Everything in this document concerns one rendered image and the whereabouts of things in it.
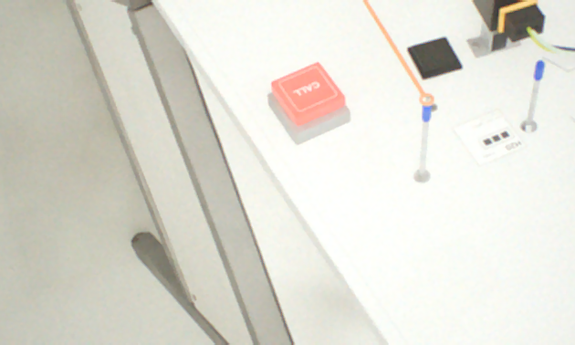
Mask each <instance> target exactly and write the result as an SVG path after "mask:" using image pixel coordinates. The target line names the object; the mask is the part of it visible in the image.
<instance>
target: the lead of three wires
mask: <svg viewBox="0 0 575 345"><path fill-rule="evenodd" d="M527 31H528V32H527ZM527 31H525V33H526V35H527V36H528V37H529V38H532V39H533V40H534V42H535V43H536V44H537V45H538V46H539V47H541V48H543V50H546V51H548V52H550V53H555V54H563V55H569V56H575V47H562V46H555V45H551V44H548V43H547V42H546V41H543V40H542V39H541V38H540V37H539V36H538V35H537V33H536V32H535V31H534V30H531V28H530V27H528V28H527Z"/></svg>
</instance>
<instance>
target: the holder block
mask: <svg viewBox="0 0 575 345"><path fill-rule="evenodd" d="M517 1H520V0H472V2H473V4H474V5H475V7H476V9H477V11H478V13H479V14H480V16H481V18H482V19H483V21H484V23H485V25H486V26H487V27H488V29H489V30H490V32H492V31H495V30H497V26H498V23H497V11H498V7H499V6H503V5H509V4H513V2H517Z"/></svg>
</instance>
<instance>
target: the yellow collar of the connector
mask: <svg viewBox="0 0 575 345"><path fill-rule="evenodd" d="M535 3H536V4H537V5H538V0H527V1H523V2H520V3H517V5H512V6H509V7H506V8H502V9H499V17H498V26H497V31H498V33H503V31H504V30H503V27H504V19H505V13H507V12H510V11H513V10H517V9H520V8H523V7H526V6H530V5H532V4H535Z"/></svg>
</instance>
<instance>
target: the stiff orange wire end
mask: <svg viewBox="0 0 575 345"><path fill-rule="evenodd" d="M361 1H363V2H364V4H365V5H366V6H367V8H368V9H369V12H370V13H371V16H372V17H373V19H374V20H375V22H376V24H377V25H378V27H379V28H380V30H381V31H382V32H383V34H384V36H385V37H386V39H387V40H388V43H389V45H390V46H391V48H392V50H393V52H394V53H396V55H397V57H398V58H399V60H400V61H401V63H402V65H403V67H404V68H405V70H406V72H407V73H408V76H409V77H410V79H411V81H413V83H414V84H415V86H416V88H418V91H419V93H420V94H421V96H420V98H419V101H420V103H421V104H423V105H424V106H430V105H432V104H433V103H434V96H433V95H432V94H430V93H424V90H423V88H422V86H421V85H420V83H419V81H418V80H417V78H416V77H415V75H414V73H413V71H412V70H410V68H409V66H408V65H407V63H406V62H405V60H404V57H403V55H402V54H401V52H400V50H399V49H398V47H397V46H396V45H394V42H393V41H392V39H391V37H390V35H389V34H388V32H387V31H386V29H385V27H384V25H383V23H382V21H381V20H380V18H378V17H377V16H376V14H375V12H374V10H373V8H372V7H371V4H370V3H369V1H368V0H361ZM425 96H430V98H431V101H428V102H425V101H423V98H425Z"/></svg>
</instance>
